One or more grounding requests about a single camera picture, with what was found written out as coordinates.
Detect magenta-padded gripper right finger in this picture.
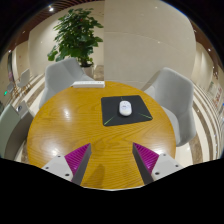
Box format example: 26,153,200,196
132,142,184,186

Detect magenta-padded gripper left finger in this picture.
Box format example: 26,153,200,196
41,143,92,186

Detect white cartoon-print computer mouse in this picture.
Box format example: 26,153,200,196
118,100,133,117

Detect black mouse pad green lines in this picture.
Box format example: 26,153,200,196
100,94,154,128

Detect grey shell armchair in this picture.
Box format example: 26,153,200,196
143,67,198,148
38,57,94,109

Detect grey-green lounge chair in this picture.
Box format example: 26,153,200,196
0,101,35,161

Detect white power strip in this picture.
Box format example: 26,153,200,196
70,80,106,89

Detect white chair wooden legs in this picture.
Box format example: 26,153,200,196
16,68,32,94

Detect red and white standing sign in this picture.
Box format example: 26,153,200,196
208,79,223,101

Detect tall green potted plant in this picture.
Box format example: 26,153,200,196
47,8,104,78

